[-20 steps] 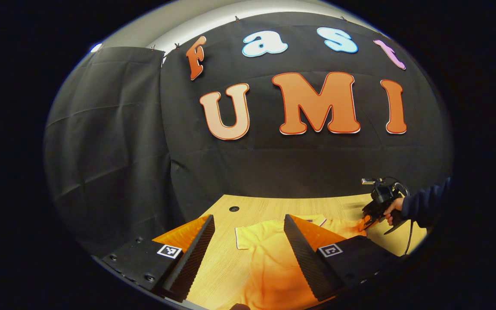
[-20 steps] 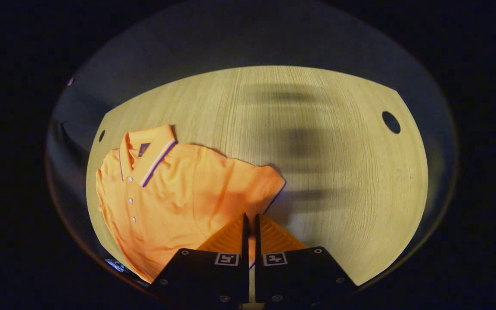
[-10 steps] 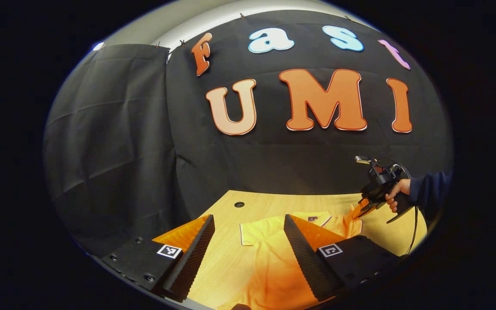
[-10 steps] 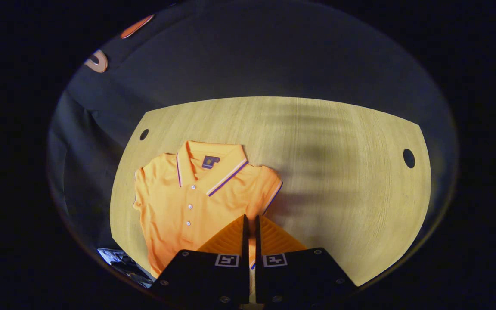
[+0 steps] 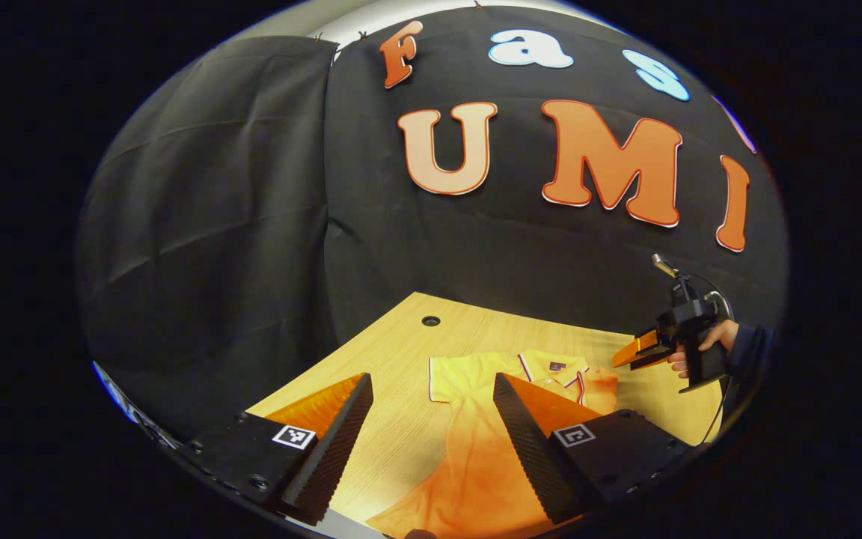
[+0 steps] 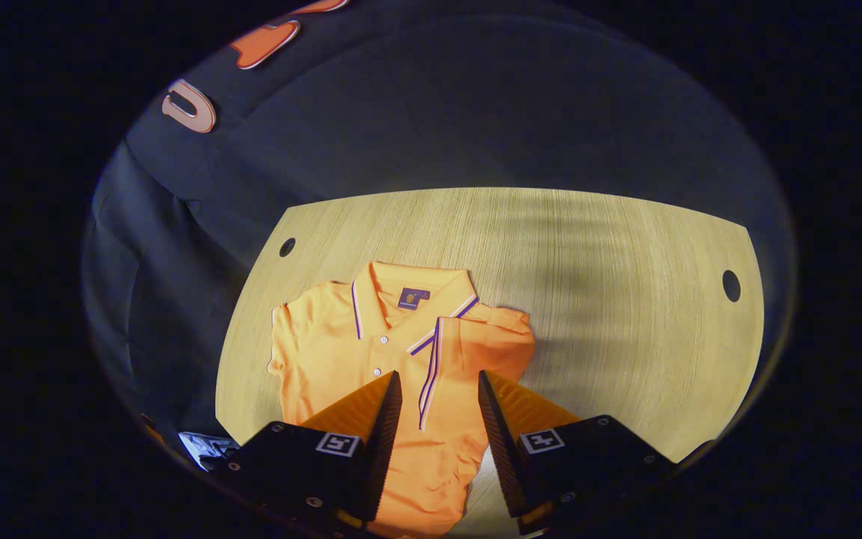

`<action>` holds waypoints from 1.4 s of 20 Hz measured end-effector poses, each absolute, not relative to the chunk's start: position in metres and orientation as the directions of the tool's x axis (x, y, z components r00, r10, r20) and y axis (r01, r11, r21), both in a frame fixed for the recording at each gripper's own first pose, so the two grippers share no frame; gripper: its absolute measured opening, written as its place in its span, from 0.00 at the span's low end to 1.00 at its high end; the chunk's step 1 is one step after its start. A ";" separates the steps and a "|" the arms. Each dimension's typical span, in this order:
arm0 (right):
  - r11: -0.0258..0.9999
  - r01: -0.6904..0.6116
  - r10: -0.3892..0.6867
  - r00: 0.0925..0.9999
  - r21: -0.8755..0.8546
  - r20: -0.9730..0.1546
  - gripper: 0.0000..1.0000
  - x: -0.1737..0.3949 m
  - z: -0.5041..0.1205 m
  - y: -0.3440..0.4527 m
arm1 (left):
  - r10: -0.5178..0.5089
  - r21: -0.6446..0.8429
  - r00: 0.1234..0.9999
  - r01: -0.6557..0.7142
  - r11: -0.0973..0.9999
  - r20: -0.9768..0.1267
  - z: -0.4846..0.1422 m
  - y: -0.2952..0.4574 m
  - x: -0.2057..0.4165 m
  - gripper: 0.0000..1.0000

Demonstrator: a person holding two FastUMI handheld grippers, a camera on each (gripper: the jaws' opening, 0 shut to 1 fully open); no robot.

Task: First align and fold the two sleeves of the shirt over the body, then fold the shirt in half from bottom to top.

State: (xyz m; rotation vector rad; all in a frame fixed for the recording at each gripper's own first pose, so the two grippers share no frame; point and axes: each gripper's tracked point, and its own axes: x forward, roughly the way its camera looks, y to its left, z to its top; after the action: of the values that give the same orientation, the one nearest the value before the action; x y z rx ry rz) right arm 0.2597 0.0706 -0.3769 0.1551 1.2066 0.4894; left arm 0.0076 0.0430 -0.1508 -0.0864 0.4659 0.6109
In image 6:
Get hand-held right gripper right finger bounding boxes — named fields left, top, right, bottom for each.
left=478, top=369, right=679, bottom=536

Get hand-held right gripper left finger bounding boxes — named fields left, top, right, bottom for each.
left=203, top=370, right=403, bottom=536

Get orange T-shirt with striped collar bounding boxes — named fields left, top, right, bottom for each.
left=266, top=261, right=537, bottom=538

